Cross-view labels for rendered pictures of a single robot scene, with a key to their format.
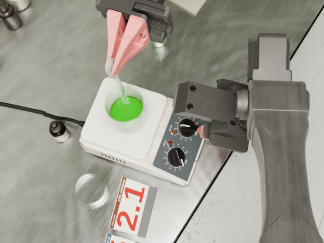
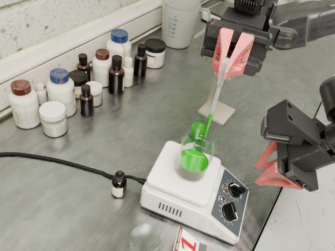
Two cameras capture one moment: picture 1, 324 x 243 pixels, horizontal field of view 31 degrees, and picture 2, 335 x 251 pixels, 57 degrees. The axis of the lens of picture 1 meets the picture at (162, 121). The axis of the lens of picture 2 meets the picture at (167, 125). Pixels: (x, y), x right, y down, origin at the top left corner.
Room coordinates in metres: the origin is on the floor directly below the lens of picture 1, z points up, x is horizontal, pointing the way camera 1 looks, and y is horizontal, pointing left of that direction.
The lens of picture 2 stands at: (-0.05, 0.22, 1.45)
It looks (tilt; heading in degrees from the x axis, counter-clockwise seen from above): 43 degrees down; 343
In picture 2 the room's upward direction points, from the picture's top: 11 degrees clockwise
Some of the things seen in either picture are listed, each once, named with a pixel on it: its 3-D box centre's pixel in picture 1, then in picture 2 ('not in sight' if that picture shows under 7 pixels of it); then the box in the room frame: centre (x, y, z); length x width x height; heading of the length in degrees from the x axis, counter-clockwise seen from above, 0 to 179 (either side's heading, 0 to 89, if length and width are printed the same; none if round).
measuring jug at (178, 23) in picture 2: not in sight; (182, 23); (0.95, -0.07, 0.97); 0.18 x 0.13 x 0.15; 67
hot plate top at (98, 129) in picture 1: (124, 117); (185, 171); (0.30, 0.06, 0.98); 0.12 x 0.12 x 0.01; 60
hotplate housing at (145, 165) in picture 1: (140, 129); (193, 188); (0.29, 0.04, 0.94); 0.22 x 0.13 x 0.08; 60
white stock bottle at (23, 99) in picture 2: not in sight; (24, 103); (0.54, 0.39, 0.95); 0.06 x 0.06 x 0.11
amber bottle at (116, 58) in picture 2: not in sight; (116, 74); (0.66, 0.18, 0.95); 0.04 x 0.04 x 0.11
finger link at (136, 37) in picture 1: (116, 40); (222, 57); (0.34, 0.04, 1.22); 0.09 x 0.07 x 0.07; 150
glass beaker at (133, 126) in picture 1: (128, 112); (195, 158); (0.30, 0.05, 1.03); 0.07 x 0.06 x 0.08; 50
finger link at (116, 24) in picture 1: (129, 44); (235, 61); (0.33, 0.02, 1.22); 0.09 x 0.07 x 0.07; 150
